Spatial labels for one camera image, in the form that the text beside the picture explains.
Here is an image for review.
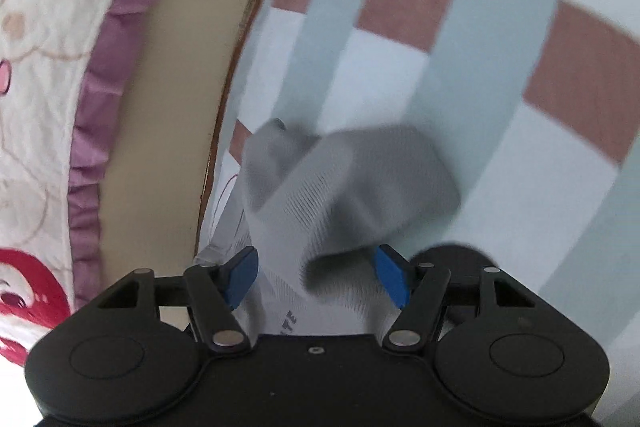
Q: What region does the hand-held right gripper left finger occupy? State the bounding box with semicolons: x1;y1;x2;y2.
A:
95;246;261;353

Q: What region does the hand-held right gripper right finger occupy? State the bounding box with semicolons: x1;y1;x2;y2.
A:
375;244;541;353

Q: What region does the grey knit garment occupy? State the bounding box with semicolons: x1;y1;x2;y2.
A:
200;119;463;338

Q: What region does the beige bed base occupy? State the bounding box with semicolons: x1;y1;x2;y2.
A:
97;0;296;303

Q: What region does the checkered floor mat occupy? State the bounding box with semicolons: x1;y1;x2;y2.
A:
192;0;640;427

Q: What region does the printed bear quilt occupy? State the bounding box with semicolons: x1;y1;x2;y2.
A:
0;0;201;373

